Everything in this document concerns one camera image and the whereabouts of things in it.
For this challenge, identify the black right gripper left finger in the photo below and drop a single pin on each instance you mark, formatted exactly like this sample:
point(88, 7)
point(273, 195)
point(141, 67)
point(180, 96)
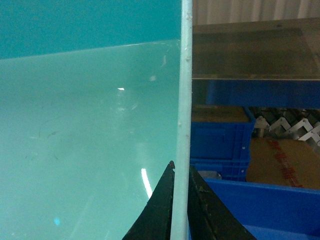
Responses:
point(154, 222)

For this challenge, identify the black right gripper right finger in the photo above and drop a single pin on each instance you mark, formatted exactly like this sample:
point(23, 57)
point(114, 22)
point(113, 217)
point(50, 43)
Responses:
point(208, 216)

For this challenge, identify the brown cardboard box red print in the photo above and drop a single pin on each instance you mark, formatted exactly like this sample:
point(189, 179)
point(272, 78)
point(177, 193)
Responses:
point(283, 162)

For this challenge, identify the stainless steel shelf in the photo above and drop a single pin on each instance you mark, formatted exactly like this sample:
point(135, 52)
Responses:
point(285, 50)

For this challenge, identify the silver expandable roller conveyor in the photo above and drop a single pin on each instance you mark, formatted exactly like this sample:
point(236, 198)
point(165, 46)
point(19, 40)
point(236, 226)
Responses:
point(288, 123)

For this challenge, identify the brown cardboard sheet in crate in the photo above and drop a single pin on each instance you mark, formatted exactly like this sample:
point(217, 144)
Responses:
point(218, 114)

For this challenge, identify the turquoise plastic box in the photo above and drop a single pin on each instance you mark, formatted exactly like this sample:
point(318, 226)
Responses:
point(94, 104)

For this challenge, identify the blue ribbed crate upper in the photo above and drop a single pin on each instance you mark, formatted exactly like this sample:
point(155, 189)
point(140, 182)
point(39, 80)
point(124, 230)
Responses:
point(222, 140)

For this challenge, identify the blue ribbed crate lower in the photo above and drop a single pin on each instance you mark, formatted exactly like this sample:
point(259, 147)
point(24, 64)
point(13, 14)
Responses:
point(222, 169)

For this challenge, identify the blue ribbed crate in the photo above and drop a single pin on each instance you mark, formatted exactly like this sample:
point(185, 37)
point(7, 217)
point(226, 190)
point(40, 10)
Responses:
point(222, 140)
point(222, 169)

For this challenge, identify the large blue plastic tub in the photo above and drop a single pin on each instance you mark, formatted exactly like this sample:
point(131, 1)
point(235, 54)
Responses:
point(272, 212)

